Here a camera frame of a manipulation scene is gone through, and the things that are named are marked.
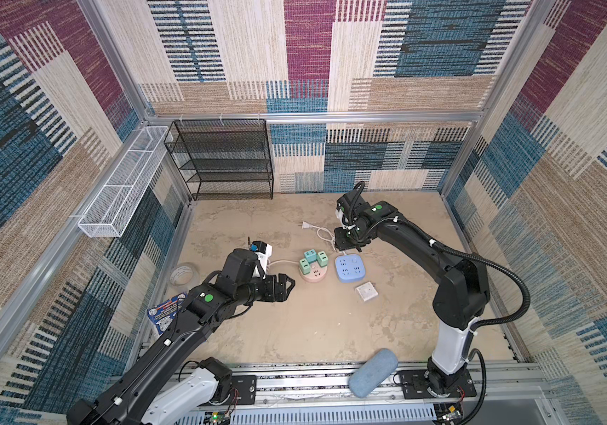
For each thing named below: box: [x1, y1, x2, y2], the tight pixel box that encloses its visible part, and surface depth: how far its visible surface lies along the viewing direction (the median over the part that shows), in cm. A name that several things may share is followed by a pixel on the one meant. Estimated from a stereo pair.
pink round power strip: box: [299, 260, 329, 284], surface depth 96 cm
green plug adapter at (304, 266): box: [299, 258, 311, 276], surface depth 93 cm
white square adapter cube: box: [355, 281, 379, 302], surface depth 91 cm
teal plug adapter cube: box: [304, 249, 318, 264], surface depth 96 cm
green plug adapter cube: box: [316, 250, 329, 268], surface depth 95 cm
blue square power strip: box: [334, 254, 366, 284], surface depth 96 cm
